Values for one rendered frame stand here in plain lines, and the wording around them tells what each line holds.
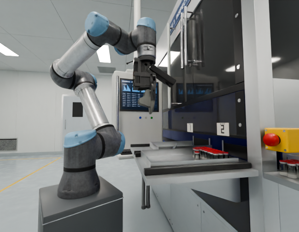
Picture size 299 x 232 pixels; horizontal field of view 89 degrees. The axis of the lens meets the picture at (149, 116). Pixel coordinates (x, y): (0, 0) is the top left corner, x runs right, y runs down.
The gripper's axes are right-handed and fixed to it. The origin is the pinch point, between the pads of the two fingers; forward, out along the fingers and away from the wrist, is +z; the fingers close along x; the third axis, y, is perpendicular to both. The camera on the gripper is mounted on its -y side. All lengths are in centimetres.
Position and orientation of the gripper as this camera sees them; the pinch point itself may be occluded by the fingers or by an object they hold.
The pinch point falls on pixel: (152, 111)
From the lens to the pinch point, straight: 58.6
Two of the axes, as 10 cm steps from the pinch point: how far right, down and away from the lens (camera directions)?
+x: 1.9, -0.6, -9.8
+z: 0.1, 10.0, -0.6
